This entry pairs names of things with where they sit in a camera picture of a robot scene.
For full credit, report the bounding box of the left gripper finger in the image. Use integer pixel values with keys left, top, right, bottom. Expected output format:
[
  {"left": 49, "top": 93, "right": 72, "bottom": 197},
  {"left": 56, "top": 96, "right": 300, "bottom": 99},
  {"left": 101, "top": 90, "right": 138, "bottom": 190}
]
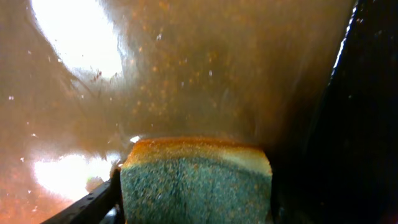
[{"left": 42, "top": 169, "right": 124, "bottom": 224}]

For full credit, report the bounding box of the green yellow sponge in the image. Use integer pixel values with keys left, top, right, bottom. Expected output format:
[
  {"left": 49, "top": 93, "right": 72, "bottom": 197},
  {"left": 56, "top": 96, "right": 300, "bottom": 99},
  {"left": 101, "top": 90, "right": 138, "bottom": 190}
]
[{"left": 120, "top": 138, "right": 272, "bottom": 223}]

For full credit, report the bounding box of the black water basin tray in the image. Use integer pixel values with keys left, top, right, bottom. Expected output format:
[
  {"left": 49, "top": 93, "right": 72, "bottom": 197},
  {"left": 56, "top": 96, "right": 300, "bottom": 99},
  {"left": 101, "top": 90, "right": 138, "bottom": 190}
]
[{"left": 1, "top": 1, "right": 397, "bottom": 223}]

